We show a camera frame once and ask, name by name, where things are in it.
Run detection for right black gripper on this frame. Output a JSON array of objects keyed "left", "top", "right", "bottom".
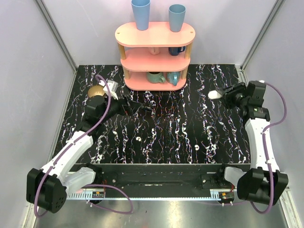
[{"left": 216, "top": 82, "right": 248, "bottom": 109}]

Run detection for white oval case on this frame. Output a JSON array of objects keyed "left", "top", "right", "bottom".
[{"left": 208, "top": 90, "right": 222, "bottom": 100}]

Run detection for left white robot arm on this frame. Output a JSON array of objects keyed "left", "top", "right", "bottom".
[{"left": 26, "top": 95, "right": 150, "bottom": 213}]

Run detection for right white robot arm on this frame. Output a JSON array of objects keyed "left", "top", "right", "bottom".
[{"left": 208, "top": 80, "right": 288, "bottom": 213}]

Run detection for green ceramic mug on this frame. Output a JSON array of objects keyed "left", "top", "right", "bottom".
[{"left": 146, "top": 72, "right": 166, "bottom": 84}]

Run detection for light blue ceramic mug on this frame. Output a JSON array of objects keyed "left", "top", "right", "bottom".
[{"left": 167, "top": 72, "right": 180, "bottom": 86}]

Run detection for pink three-tier wooden shelf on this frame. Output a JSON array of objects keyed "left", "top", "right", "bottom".
[{"left": 115, "top": 22, "right": 196, "bottom": 91}]

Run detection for pink mug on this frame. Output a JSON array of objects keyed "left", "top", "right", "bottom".
[{"left": 148, "top": 47, "right": 160, "bottom": 55}]

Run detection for dark blue mug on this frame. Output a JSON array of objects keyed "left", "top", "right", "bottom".
[{"left": 168, "top": 46, "right": 186, "bottom": 56}]

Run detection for right light blue tumbler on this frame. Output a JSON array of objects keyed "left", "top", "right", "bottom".
[{"left": 169, "top": 4, "right": 186, "bottom": 32}]

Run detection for light blue tumbler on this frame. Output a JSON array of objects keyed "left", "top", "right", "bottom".
[
  {"left": 169, "top": 4, "right": 186, "bottom": 32},
  {"left": 131, "top": 0, "right": 150, "bottom": 31}
]

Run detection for left light blue tumbler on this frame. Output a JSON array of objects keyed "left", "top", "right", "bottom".
[{"left": 131, "top": 0, "right": 150, "bottom": 31}]

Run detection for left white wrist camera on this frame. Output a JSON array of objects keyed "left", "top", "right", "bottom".
[{"left": 99, "top": 80, "right": 118, "bottom": 100}]

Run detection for black mounting base plate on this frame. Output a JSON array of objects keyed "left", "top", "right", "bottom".
[{"left": 82, "top": 162, "right": 240, "bottom": 191}]

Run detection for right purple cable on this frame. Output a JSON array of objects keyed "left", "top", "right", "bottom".
[{"left": 197, "top": 82, "right": 288, "bottom": 213}]

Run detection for purple cable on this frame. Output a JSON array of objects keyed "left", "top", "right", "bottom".
[
  {"left": 34, "top": 75, "right": 134, "bottom": 218},
  {"left": 197, "top": 82, "right": 288, "bottom": 213}
]

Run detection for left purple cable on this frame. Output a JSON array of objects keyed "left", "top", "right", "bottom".
[{"left": 34, "top": 75, "right": 134, "bottom": 218}]

